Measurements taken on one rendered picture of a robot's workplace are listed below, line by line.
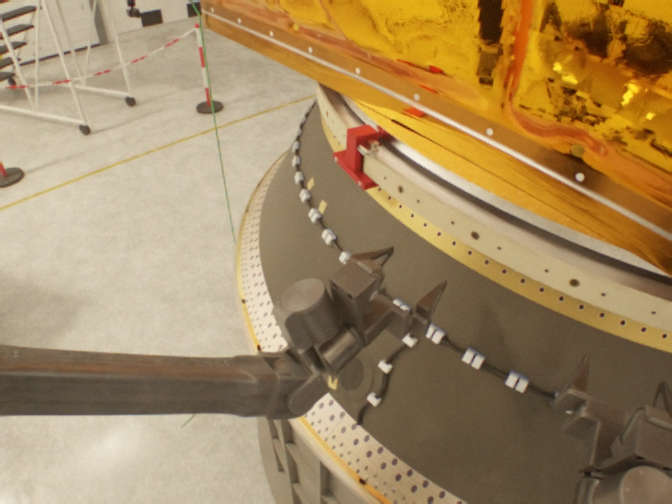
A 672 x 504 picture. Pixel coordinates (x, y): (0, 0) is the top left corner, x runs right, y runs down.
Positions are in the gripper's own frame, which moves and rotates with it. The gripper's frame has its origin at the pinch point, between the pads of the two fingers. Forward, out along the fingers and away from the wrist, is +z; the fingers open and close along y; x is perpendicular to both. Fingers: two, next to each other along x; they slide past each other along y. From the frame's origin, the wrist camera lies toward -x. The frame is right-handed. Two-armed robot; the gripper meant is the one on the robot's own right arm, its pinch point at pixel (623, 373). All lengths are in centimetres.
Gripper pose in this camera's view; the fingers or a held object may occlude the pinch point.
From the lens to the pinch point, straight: 63.9
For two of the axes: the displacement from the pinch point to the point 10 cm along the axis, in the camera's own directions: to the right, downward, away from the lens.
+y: -8.8, -3.4, 3.3
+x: 0.5, 6.1, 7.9
